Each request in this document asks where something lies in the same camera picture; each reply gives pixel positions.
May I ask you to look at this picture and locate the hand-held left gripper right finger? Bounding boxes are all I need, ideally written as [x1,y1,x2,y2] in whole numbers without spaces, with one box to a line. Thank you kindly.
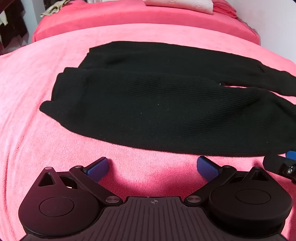
[184,156,269,207]

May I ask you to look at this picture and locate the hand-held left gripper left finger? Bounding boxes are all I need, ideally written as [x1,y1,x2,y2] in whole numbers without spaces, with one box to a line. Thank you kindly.
[37,157,123,207]

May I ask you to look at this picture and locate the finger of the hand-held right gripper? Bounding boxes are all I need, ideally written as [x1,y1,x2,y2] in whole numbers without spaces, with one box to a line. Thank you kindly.
[264,150,296,182]

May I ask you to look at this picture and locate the black knit pants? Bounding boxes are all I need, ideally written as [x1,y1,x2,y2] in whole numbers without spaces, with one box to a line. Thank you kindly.
[40,41,296,156]

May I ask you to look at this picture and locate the pink fleece blanket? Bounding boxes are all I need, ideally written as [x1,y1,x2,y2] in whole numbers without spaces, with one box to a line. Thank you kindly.
[0,23,296,241]

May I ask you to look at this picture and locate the bed with pink cover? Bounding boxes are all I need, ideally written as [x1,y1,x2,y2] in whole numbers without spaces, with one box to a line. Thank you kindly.
[32,0,261,44]

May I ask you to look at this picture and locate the folded pink cloth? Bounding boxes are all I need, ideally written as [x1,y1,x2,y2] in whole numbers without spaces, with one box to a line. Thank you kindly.
[211,0,238,18]

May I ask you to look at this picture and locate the beige crumpled cloth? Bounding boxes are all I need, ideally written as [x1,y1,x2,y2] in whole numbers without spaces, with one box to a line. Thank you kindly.
[40,0,70,17]

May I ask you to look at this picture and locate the white embossed pillow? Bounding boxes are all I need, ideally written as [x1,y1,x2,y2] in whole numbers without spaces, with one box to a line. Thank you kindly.
[143,0,213,15]

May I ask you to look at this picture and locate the dark hanging clothes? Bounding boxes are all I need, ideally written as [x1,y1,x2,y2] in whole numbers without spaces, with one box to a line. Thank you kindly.
[0,0,29,48]

